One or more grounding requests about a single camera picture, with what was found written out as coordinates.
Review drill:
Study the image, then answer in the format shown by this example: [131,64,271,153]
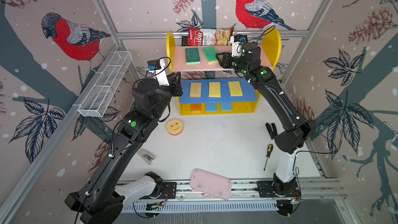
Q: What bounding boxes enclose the light green sponge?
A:
[202,47,218,64]

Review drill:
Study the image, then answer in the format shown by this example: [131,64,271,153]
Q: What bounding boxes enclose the beige orange-backed sponge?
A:
[189,83,202,98]

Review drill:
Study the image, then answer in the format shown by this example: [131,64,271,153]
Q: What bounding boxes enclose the dark green scouring sponge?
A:
[185,48,201,65]

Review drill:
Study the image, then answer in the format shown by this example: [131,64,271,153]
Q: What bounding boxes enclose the orange rectangular sponge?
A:
[191,104,202,113]

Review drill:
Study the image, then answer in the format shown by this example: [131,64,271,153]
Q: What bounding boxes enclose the blue cellulose sponge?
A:
[206,102,218,113]
[220,102,233,112]

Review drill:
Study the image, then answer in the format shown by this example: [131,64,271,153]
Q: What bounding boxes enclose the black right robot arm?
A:
[216,43,315,196]

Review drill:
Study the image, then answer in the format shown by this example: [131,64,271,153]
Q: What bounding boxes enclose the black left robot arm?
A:
[65,72,183,224]

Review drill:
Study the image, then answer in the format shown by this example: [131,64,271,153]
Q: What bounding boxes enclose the yellow shelf pink blue boards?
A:
[166,27,282,116]

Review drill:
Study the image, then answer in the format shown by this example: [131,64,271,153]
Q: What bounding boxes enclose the red chips bag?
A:
[188,28,234,46]

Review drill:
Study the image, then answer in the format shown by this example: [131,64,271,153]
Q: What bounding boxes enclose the yellow smiley round sponge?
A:
[166,119,183,135]

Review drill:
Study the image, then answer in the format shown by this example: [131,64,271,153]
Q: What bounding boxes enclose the black binder clip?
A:
[266,123,278,140]

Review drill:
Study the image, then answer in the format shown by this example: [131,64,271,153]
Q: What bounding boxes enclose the black yellow screwdriver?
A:
[263,144,274,171]

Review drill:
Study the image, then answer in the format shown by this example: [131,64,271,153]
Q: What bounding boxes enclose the pink plastic tray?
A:
[189,169,232,200]

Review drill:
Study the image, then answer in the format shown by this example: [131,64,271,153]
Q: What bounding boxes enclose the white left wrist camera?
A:
[147,57,171,86]

